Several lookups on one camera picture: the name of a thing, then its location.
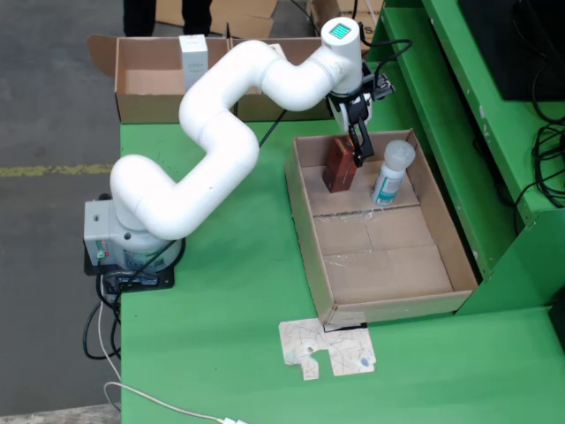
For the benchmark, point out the open brown cardboard box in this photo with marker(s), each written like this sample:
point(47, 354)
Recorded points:
point(300, 48)
point(145, 57)

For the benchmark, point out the printed brown cardboard box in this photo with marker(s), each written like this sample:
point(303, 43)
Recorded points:
point(322, 11)

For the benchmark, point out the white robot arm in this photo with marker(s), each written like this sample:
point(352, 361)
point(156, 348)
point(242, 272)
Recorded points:
point(220, 132)

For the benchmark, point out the white bottle with teal label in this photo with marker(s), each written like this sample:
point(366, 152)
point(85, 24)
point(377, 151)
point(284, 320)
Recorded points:
point(388, 183)

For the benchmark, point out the red carton box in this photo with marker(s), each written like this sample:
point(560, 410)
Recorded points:
point(337, 176)

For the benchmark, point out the scribbled flat cardboard piece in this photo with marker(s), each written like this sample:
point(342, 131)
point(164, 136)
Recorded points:
point(335, 349)

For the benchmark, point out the black monitor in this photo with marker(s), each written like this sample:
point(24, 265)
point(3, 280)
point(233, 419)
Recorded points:
point(507, 40)

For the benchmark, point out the shallow cardboard tray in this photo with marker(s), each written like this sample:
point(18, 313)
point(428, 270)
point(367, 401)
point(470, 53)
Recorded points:
point(384, 274)

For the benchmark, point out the white carton box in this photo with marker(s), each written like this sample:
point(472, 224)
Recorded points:
point(193, 53)

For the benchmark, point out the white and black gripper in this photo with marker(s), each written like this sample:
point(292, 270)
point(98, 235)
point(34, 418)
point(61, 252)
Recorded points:
point(341, 119)

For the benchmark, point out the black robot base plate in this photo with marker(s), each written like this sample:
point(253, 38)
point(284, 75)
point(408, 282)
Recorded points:
point(163, 282)

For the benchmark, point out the green metal shelf unit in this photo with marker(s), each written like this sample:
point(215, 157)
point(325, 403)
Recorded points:
point(441, 132)

